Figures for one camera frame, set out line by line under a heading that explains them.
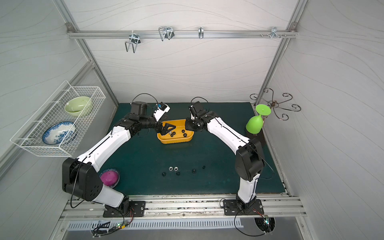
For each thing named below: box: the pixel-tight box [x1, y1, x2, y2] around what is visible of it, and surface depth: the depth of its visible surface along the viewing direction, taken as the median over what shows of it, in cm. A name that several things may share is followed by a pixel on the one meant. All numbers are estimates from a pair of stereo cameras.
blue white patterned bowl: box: [42, 121, 77, 145], surface depth 64 cm
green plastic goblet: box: [246, 104, 272, 135], surface depth 80 cm
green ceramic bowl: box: [64, 96, 93, 118], surface depth 72 cm
